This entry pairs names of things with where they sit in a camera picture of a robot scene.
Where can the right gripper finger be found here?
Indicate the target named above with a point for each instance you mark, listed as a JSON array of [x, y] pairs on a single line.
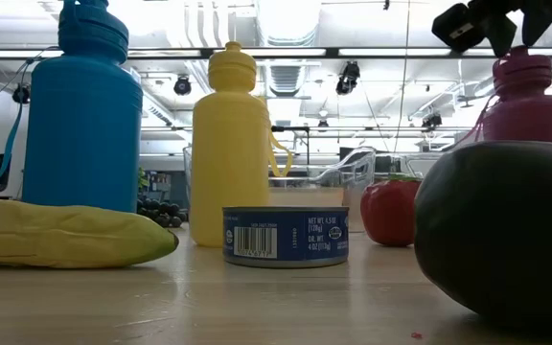
[[542, 19], [501, 36]]

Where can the magenta plastic water bottle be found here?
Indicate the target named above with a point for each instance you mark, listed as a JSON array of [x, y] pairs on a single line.
[[525, 120]]

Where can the dark brown avocado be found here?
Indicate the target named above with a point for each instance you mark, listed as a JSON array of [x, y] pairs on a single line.
[[501, 230]]

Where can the red toy strawberry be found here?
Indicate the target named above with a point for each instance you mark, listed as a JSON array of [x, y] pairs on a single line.
[[388, 215]]

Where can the blue labelled tuna can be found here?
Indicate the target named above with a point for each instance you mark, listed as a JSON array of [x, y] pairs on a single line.
[[285, 220]]

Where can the yellow plastic water bottle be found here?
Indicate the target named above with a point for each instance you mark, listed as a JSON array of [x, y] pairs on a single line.
[[230, 158]]

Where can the blue plastic water bottle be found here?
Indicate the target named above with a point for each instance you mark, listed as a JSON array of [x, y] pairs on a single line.
[[84, 134]]

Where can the black ceiling spotlight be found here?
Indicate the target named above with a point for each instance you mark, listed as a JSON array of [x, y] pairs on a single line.
[[348, 76], [182, 85], [431, 120], [21, 93]]

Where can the black background rack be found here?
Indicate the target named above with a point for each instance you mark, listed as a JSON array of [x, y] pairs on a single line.
[[281, 128]]

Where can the large clear plastic bin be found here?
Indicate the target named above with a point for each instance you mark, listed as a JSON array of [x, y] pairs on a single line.
[[351, 206]]

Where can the black toy grape bunch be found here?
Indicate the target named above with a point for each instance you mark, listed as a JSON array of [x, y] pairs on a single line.
[[163, 215]]

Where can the yellow banana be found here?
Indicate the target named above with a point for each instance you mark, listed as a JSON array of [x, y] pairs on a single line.
[[65, 235]]

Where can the black overhead rail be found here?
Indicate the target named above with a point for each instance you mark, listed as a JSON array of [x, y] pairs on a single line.
[[332, 52]]

